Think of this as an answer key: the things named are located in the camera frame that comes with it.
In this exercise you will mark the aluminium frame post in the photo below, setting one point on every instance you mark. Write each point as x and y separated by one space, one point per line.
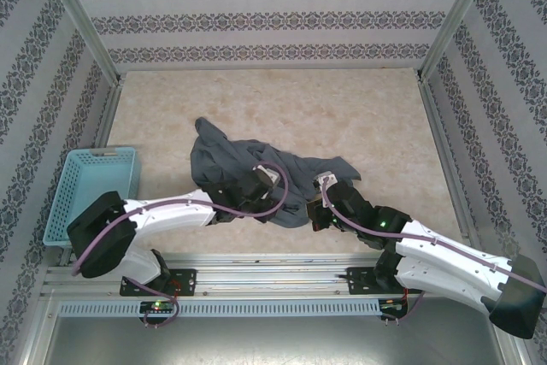
85 27
455 19

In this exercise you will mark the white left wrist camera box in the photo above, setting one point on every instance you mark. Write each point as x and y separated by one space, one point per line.
265 170

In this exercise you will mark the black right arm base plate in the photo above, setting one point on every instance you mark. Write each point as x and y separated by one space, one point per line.
359 281

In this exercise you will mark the aluminium mounting rail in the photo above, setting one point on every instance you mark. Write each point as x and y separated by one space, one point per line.
265 279

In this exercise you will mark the light blue plastic basket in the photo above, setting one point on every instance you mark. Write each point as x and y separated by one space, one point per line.
85 177

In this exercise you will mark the steel sheet panel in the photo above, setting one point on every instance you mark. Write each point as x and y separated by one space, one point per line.
273 343

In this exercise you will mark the grey t-shirt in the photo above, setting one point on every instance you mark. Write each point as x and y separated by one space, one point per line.
213 155

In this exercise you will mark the small circuit board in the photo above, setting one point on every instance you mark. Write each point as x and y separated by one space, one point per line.
158 307
391 305

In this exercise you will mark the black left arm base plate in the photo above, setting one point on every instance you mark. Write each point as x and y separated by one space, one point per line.
186 281

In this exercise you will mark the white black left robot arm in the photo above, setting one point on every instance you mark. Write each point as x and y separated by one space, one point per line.
171 221

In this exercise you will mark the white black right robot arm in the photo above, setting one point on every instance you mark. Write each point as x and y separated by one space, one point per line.
444 266

